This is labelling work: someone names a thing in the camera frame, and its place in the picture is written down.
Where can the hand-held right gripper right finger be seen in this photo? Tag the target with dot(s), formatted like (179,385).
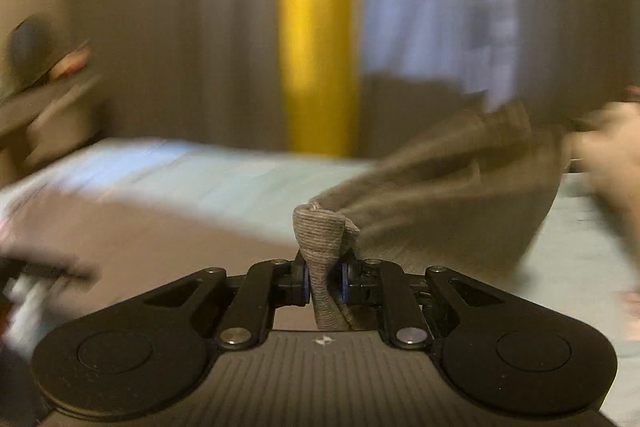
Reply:
(345,285)

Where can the light blue printed bed sheet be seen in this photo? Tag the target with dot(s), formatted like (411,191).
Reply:
(200,177)

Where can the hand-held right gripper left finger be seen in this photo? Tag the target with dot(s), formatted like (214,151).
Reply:
(302,285)

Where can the grey pants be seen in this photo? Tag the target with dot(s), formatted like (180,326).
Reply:
(450,207)

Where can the yellow curtain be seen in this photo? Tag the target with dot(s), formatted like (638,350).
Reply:
(317,32)

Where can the pink plush toy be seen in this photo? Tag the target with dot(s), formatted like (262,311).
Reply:
(607,157)

